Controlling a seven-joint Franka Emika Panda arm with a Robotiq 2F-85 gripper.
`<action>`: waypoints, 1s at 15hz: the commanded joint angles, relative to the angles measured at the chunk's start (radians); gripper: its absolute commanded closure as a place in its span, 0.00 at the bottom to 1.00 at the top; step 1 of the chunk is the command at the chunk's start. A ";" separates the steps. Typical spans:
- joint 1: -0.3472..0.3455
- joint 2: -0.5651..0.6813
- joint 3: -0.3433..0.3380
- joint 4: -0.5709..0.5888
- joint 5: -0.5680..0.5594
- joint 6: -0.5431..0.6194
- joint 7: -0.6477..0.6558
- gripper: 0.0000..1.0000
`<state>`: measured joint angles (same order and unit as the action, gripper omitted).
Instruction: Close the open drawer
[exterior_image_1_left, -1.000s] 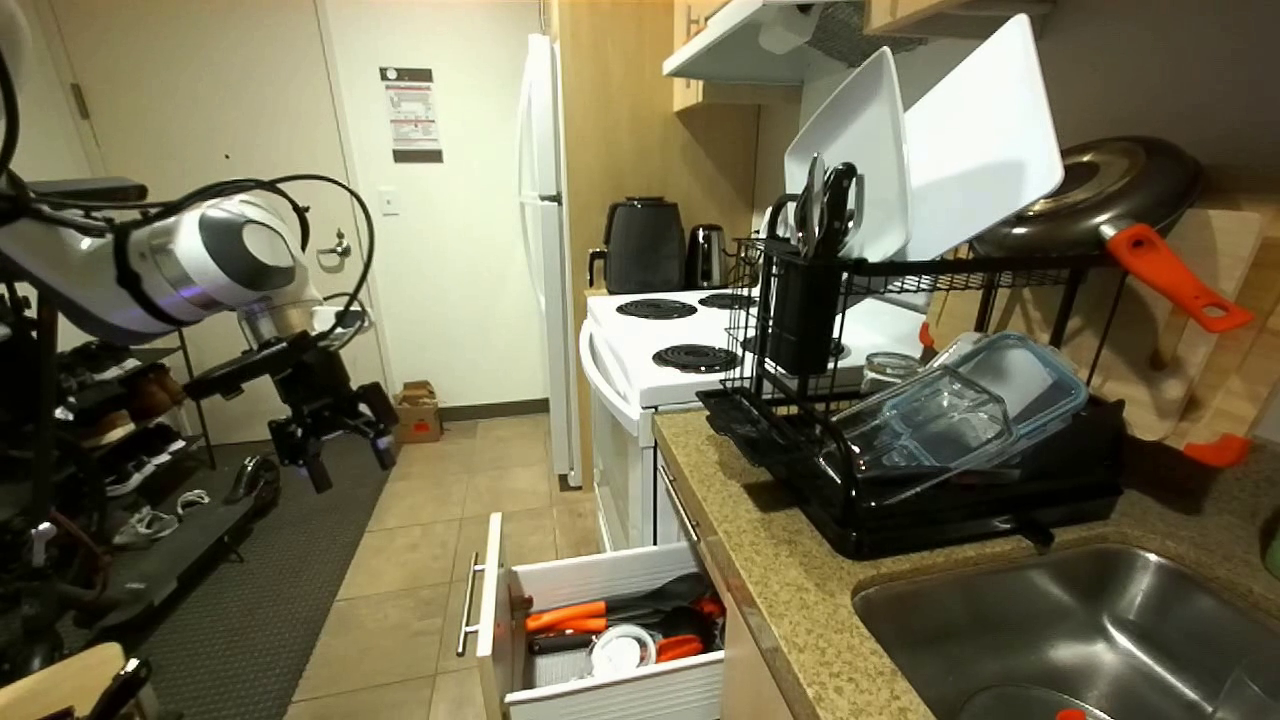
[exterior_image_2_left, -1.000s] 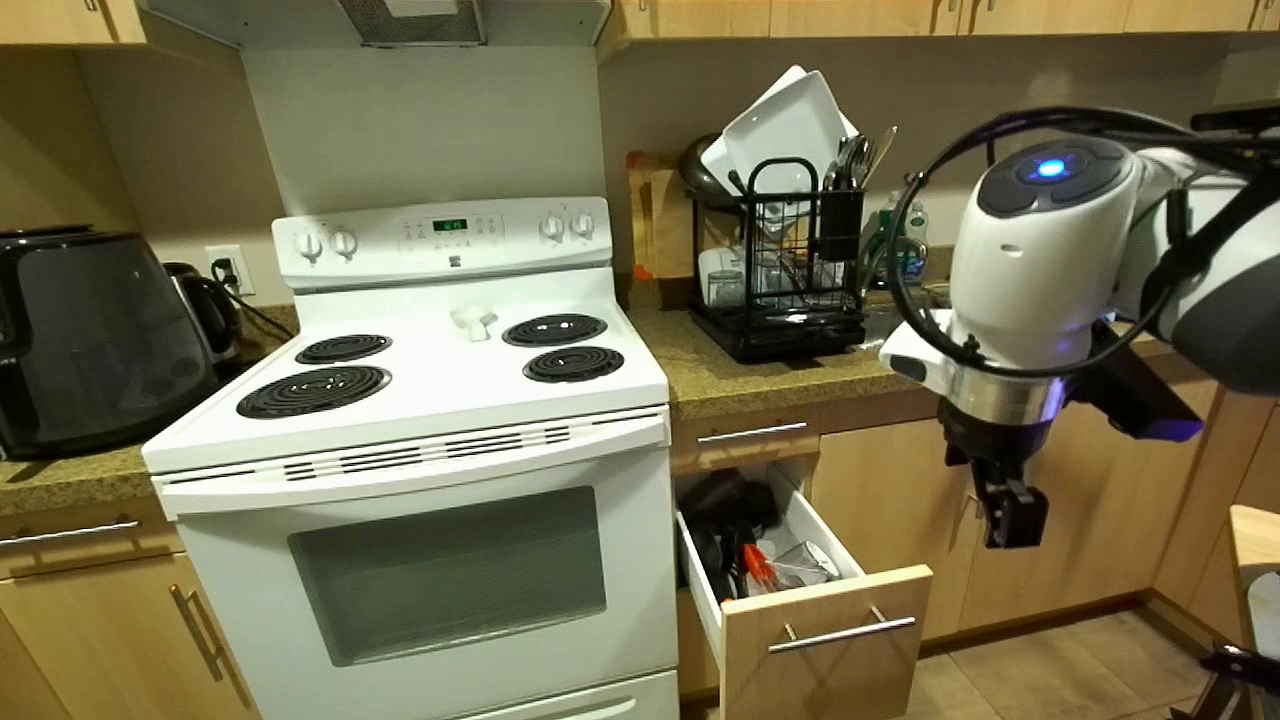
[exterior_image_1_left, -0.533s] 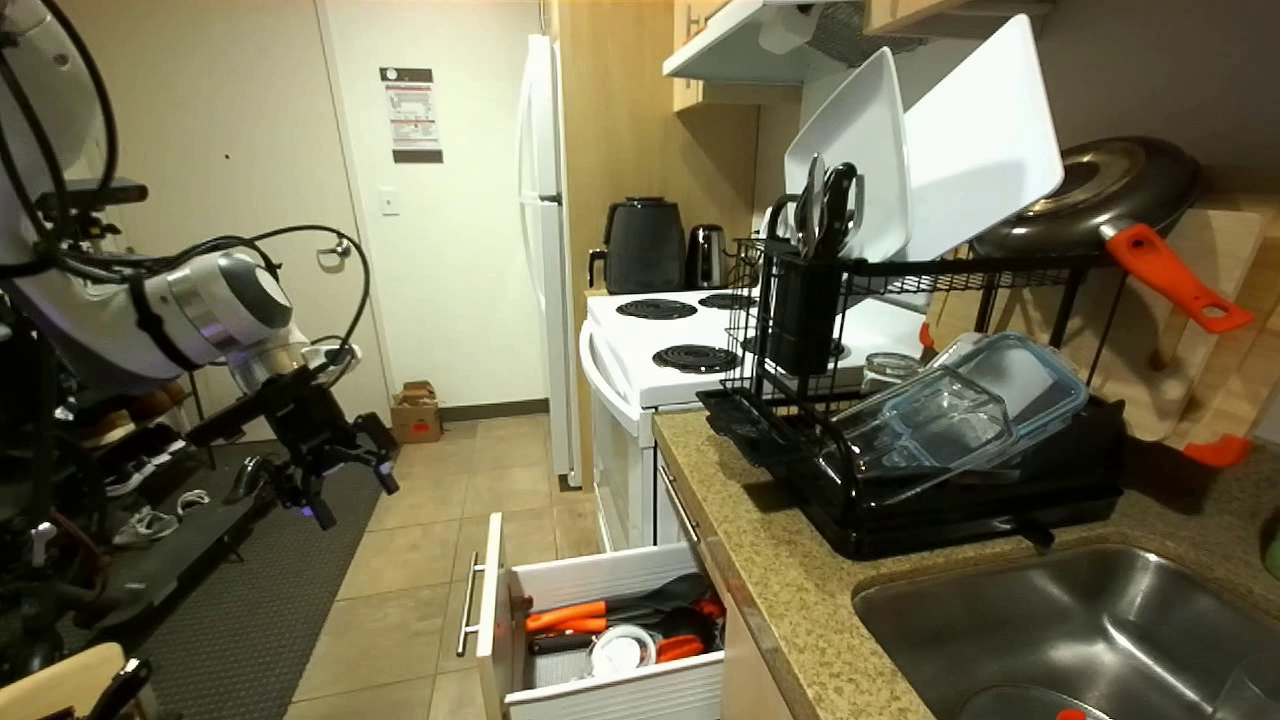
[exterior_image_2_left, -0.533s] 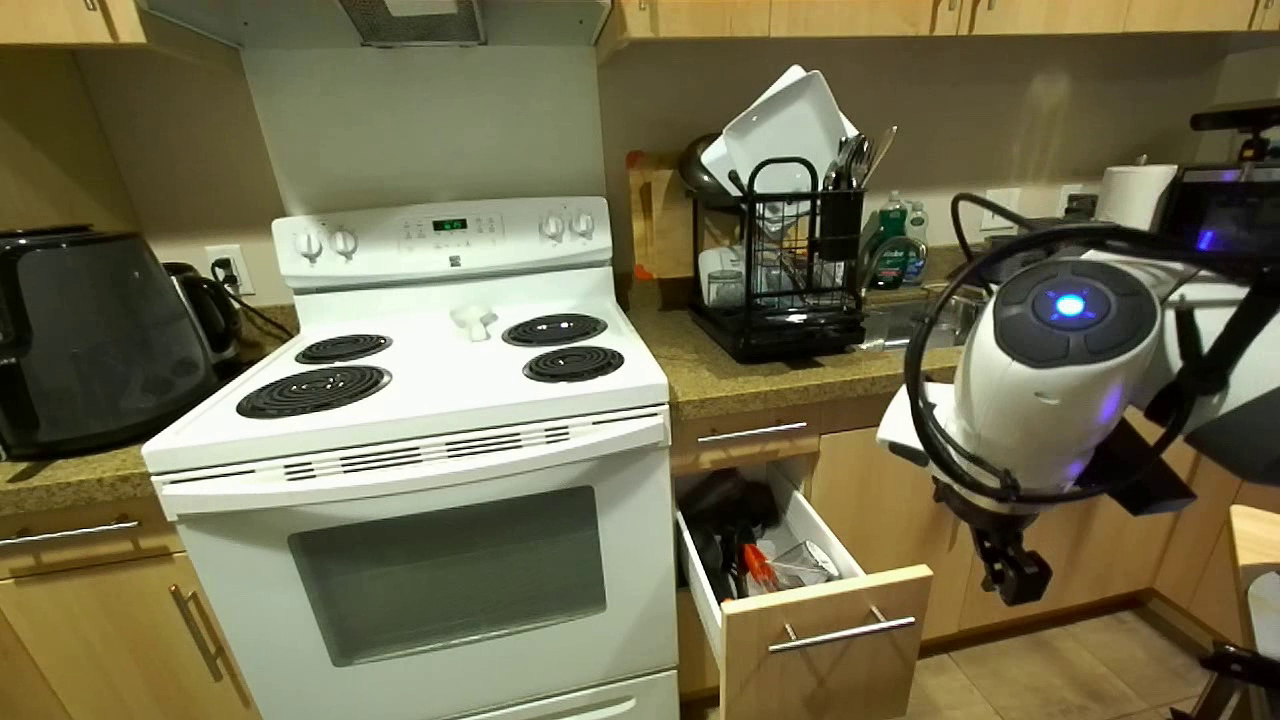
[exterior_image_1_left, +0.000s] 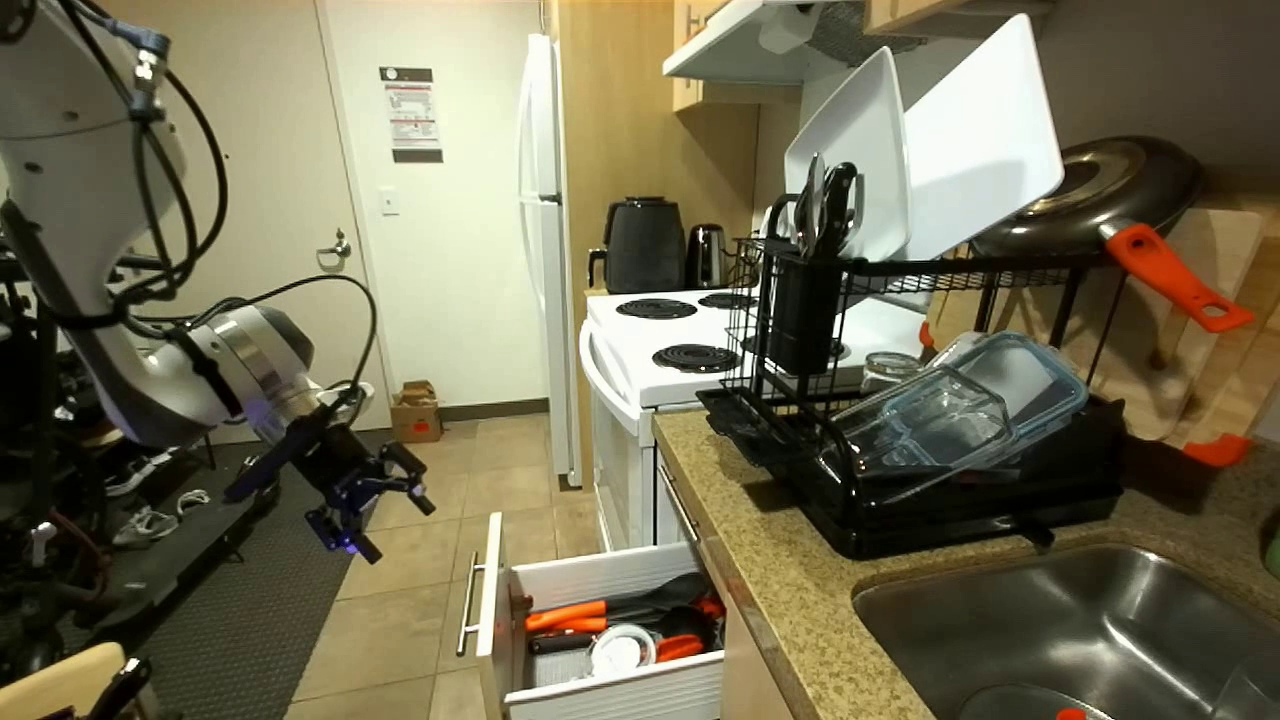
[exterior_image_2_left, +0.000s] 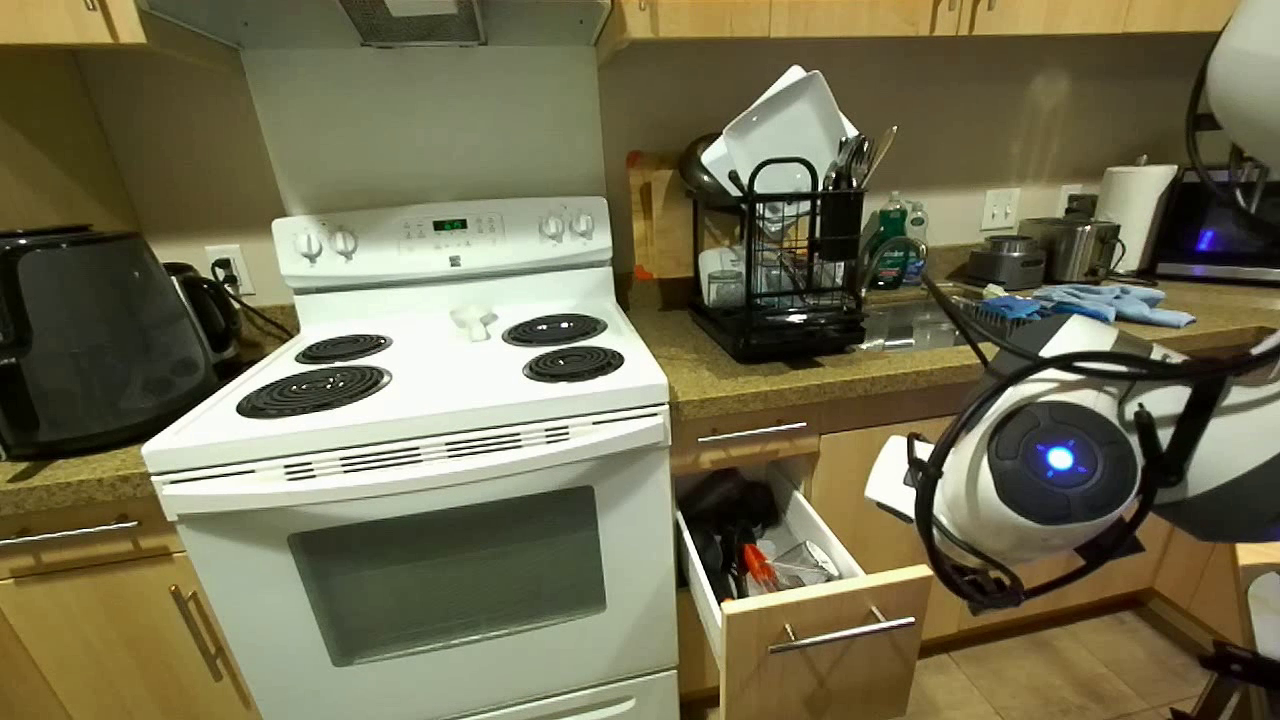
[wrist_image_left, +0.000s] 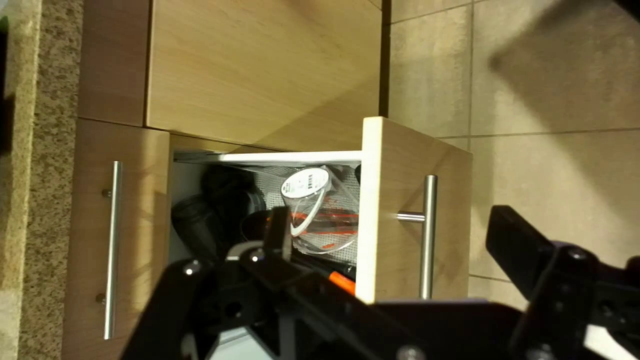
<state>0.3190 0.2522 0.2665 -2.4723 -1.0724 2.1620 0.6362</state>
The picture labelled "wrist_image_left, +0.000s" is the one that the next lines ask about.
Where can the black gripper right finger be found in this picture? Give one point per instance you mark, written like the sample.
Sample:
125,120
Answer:
567,300

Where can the black kitchen utensils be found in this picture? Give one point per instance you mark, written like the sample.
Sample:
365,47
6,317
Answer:
201,227

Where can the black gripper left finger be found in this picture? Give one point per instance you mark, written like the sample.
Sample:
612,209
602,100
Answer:
201,312

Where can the wooden sink front panel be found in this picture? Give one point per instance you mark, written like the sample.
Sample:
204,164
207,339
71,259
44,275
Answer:
113,61

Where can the items inside cabinet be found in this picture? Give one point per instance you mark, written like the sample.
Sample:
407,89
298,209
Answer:
307,182

